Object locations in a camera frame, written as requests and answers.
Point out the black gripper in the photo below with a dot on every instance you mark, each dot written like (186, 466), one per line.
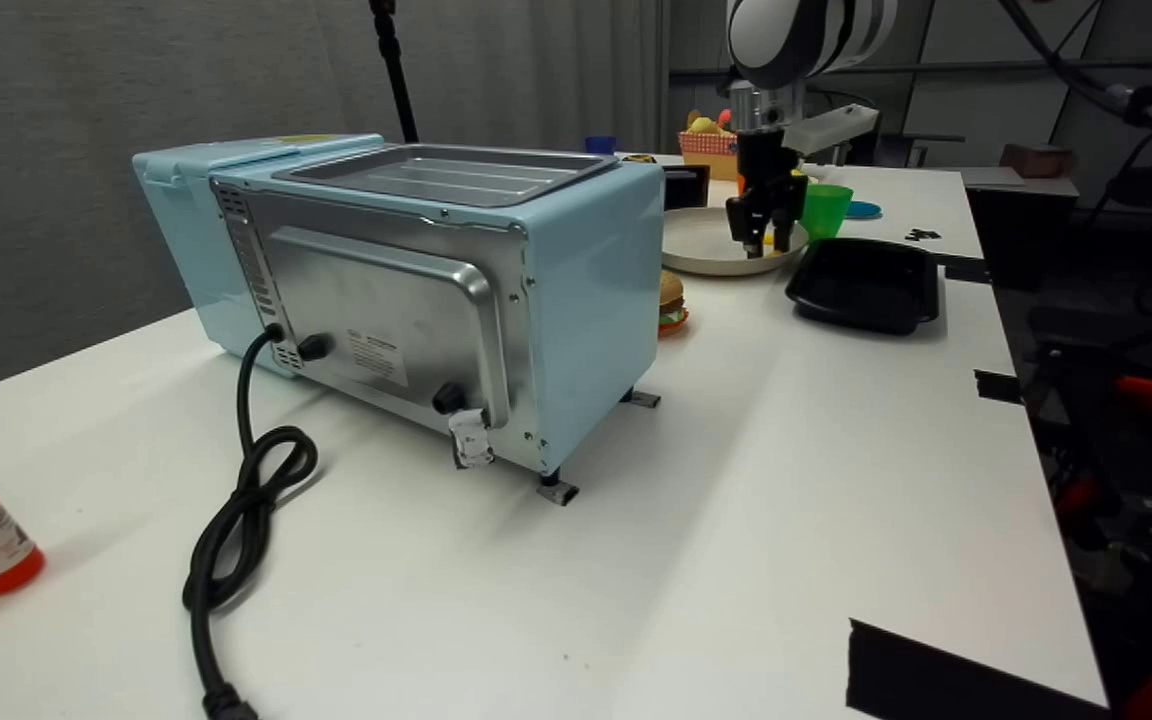
(769, 185)

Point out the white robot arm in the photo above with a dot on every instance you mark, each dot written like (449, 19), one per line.
(781, 42)

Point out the green plastic cup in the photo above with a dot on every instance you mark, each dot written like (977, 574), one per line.
(825, 210)

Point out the beige round plate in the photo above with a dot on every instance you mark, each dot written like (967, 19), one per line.
(699, 241)

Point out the blue round lid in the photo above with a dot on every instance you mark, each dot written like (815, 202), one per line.
(860, 210)

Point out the pink basket of toy fruit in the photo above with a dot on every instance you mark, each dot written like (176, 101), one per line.
(710, 142)

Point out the black plastic tray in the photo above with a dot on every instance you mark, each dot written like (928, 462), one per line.
(865, 284)

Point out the toy hamburger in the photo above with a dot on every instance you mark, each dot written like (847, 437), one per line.
(672, 311)

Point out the light blue toaster oven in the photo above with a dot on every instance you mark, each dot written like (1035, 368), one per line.
(500, 297)

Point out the black tripod pole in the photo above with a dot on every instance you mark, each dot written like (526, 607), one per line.
(394, 67)

